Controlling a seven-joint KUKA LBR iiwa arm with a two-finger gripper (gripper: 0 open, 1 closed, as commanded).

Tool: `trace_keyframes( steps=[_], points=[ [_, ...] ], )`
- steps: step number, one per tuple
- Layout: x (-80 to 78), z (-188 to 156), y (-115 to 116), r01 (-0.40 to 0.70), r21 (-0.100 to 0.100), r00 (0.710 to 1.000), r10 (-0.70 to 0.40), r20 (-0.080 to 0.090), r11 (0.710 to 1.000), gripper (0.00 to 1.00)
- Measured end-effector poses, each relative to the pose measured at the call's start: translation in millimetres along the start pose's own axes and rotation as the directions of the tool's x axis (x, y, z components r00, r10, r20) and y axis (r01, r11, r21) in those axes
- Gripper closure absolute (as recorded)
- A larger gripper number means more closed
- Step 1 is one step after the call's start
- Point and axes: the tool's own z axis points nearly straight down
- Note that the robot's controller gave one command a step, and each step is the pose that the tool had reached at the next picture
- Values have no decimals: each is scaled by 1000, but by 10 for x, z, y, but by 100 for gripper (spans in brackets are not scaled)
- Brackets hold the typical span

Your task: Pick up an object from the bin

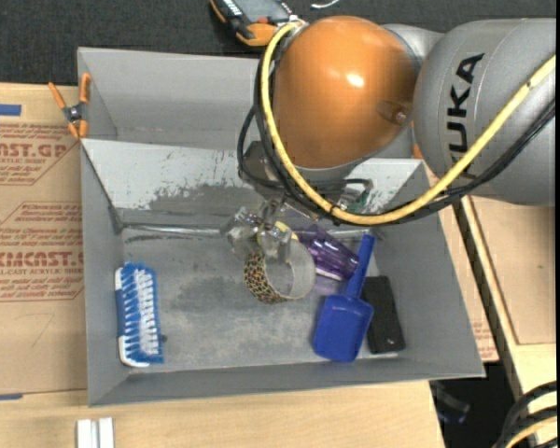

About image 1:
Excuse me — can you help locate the leopard print tape roll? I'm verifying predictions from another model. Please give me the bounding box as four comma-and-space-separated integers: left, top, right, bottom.
243, 237, 317, 305

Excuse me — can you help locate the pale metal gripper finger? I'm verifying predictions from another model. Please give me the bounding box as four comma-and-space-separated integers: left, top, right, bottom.
220, 206, 259, 250
258, 221, 294, 258

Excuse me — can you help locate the blue plastic scoop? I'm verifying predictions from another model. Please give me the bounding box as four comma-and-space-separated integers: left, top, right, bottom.
311, 232, 377, 364

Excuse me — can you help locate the black rectangular box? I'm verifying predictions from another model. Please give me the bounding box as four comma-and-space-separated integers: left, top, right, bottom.
360, 274, 408, 356

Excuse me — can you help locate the blue and white scrub brush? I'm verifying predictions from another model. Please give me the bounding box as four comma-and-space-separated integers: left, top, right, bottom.
113, 260, 166, 369

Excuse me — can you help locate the grey metal bin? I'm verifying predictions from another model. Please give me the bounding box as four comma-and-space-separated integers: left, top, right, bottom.
76, 47, 488, 408

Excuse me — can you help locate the clear purple plastic cup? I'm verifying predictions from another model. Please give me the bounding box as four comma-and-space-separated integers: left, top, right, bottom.
292, 223, 361, 282

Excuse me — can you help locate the brown cardboard board red print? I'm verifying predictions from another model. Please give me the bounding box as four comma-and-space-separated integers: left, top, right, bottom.
0, 80, 501, 399

